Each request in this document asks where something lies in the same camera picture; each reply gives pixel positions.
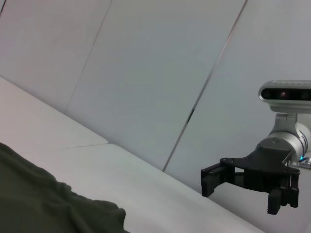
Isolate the dark green shirt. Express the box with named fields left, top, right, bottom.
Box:
left=0, top=142, right=127, bottom=233

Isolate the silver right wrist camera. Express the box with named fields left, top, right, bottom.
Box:
left=258, top=80, right=311, bottom=114

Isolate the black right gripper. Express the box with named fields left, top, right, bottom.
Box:
left=201, top=148, right=301, bottom=215

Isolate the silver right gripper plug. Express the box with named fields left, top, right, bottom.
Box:
left=288, top=157, right=311, bottom=171

